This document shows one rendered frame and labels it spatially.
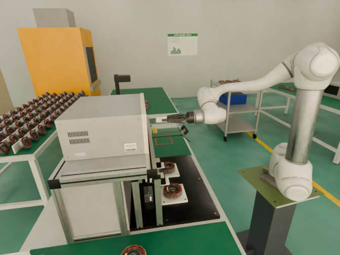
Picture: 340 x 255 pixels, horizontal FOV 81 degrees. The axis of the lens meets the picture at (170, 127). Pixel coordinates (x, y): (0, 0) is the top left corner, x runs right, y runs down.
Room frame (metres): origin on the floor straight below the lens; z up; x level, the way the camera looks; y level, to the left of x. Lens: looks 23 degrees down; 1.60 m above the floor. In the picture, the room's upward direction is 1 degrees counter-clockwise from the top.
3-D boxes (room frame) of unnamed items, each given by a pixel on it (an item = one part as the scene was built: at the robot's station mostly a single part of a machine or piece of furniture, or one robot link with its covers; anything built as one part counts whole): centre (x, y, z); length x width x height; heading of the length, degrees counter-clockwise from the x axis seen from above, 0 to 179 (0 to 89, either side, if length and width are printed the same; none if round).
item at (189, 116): (1.16, -0.10, 1.18); 0.09 x 0.08 x 0.07; 98
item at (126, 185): (1.03, 0.26, 0.92); 0.66 x 0.01 x 0.30; 8
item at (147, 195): (0.92, 0.13, 0.80); 0.08 x 0.05 x 0.06; 8
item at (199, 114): (1.17, -0.18, 1.18); 0.09 x 0.06 x 0.09; 8
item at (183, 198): (0.94, -0.01, 0.78); 0.15 x 0.15 x 0.01; 8
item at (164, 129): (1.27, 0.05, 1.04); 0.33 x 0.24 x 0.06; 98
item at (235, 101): (3.58, -1.19, 0.51); 1.01 x 0.60 x 1.01; 8
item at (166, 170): (1.18, 0.03, 0.80); 0.11 x 0.11 x 0.04
